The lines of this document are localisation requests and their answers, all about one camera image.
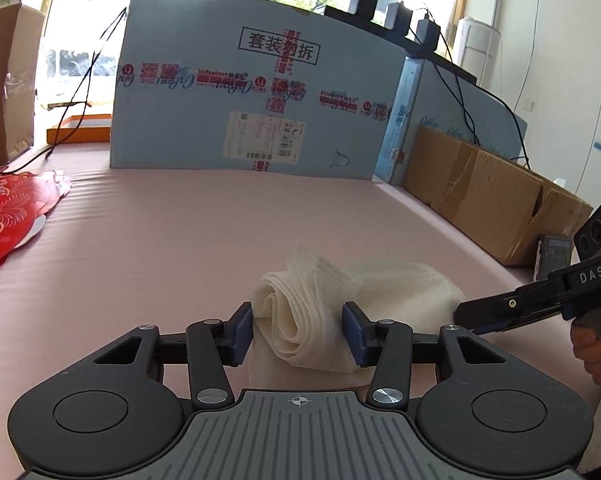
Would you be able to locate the white fabric shopping bag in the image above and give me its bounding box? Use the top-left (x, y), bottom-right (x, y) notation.
top-left (248, 244), bottom-right (465, 390)

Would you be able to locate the red patterned bag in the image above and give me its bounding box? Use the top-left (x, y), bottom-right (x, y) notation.
top-left (0, 171), bottom-right (72, 264)

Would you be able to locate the person's right hand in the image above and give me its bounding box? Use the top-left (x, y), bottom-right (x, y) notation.
top-left (570, 321), bottom-right (601, 386)

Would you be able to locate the brown cardboard box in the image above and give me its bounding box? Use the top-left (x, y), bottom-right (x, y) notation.
top-left (0, 3), bottom-right (44, 166)
top-left (404, 127), bottom-right (593, 266)

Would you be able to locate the orange tray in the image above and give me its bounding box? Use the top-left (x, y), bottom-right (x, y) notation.
top-left (46, 114), bottom-right (112, 145)

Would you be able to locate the white air conditioner unit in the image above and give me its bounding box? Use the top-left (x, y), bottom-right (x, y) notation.
top-left (451, 18), bottom-right (501, 87)

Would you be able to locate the large light blue box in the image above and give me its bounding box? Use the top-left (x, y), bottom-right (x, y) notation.
top-left (110, 0), bottom-right (406, 180)

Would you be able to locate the black power adapter right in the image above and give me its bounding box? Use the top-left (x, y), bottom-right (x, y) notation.
top-left (415, 18), bottom-right (441, 52)

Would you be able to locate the black power adapter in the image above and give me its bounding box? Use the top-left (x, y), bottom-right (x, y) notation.
top-left (384, 2), bottom-right (413, 37)
top-left (348, 0), bottom-right (378, 21)
top-left (415, 18), bottom-right (441, 52)

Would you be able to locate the black power adapter middle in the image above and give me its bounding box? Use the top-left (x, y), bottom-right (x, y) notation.
top-left (384, 2), bottom-right (413, 37)

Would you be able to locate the black power adapter left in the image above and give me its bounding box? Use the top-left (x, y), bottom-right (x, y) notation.
top-left (348, 0), bottom-right (378, 21)

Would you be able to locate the brown cardboard box left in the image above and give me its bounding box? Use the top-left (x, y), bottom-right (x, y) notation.
top-left (0, 3), bottom-right (44, 166)

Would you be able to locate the black cable over box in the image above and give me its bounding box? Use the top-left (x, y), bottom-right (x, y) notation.
top-left (429, 19), bottom-right (532, 172)

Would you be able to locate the black cable at left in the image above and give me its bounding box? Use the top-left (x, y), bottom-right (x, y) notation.
top-left (0, 6), bottom-right (129, 175)

